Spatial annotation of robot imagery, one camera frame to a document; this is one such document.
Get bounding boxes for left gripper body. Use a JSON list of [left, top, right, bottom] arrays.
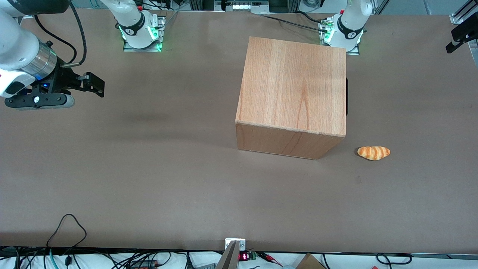
[[465, 22, 478, 42]]

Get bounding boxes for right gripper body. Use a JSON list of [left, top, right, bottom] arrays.
[[0, 68, 89, 99]]

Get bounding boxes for wooden drawer cabinet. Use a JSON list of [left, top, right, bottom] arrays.
[[235, 36, 347, 160]]

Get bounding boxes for striped orange bread roll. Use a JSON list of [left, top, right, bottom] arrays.
[[357, 146, 391, 161]]

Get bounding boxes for white power strip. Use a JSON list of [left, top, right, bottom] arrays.
[[232, 1, 263, 11]]

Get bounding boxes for red and black clip leads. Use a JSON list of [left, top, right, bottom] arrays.
[[258, 252, 283, 267]]

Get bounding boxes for brown cardboard piece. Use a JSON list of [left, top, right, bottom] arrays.
[[297, 253, 326, 269]]

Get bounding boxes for aluminium frame profile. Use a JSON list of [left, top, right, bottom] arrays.
[[450, 0, 478, 25]]

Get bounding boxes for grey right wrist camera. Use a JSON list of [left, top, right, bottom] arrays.
[[4, 93, 75, 110]]

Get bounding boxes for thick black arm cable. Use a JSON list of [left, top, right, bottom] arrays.
[[60, 2, 87, 68]]

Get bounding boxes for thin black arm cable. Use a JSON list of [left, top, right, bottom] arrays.
[[34, 15, 78, 64]]

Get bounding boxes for black looped table cable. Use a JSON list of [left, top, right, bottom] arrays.
[[46, 214, 87, 249]]

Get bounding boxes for black cable to arm base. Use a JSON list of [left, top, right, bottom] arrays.
[[261, 13, 330, 33]]

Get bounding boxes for aluminium camera mount post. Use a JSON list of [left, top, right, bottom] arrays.
[[215, 238, 246, 269]]

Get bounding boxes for black coiled floor cable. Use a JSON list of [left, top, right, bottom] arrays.
[[376, 253, 413, 266]]

